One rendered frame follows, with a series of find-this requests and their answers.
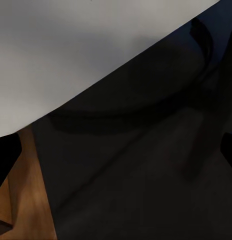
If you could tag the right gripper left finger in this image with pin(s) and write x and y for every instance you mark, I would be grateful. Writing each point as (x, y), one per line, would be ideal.
(10, 149)

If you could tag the desk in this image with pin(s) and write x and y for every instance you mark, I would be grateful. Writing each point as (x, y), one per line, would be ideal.
(162, 177)

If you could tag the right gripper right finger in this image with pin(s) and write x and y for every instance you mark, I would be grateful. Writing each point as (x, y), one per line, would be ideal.
(226, 147)

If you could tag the monitor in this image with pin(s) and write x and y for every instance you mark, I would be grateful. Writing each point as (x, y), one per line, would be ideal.
(53, 50)

